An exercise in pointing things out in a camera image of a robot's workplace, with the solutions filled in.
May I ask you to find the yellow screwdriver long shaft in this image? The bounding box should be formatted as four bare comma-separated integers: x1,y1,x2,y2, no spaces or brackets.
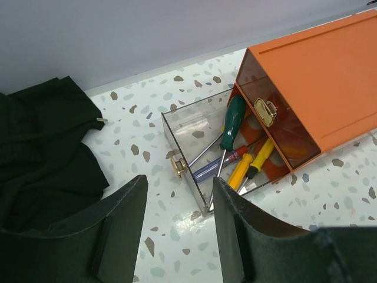
245,138,275,179

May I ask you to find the long green screwdriver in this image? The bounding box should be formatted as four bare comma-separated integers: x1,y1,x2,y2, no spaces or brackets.
216,96,247,177

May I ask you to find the gold upper drawer knob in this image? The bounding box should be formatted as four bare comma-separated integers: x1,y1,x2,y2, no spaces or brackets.
254,98,277,127

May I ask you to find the gold clear drawer knob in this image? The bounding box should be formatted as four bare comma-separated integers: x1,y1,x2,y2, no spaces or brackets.
170,156,187,180

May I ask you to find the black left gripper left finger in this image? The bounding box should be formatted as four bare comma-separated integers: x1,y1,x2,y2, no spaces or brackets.
1,175,148,282

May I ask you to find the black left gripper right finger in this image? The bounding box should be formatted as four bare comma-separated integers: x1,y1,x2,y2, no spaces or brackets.
213,177,376,282

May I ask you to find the orange drawer cabinet box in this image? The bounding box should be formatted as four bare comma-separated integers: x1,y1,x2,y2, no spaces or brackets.
234,9,376,183

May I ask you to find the clear plastic drawer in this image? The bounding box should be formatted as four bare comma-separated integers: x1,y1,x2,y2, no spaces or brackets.
161,87,279,214

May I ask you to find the black crumpled cloth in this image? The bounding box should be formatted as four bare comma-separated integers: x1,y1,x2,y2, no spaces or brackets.
1,77,108,232

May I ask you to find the blue red handled screwdriver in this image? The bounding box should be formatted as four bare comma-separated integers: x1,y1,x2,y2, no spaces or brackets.
193,146,249,183

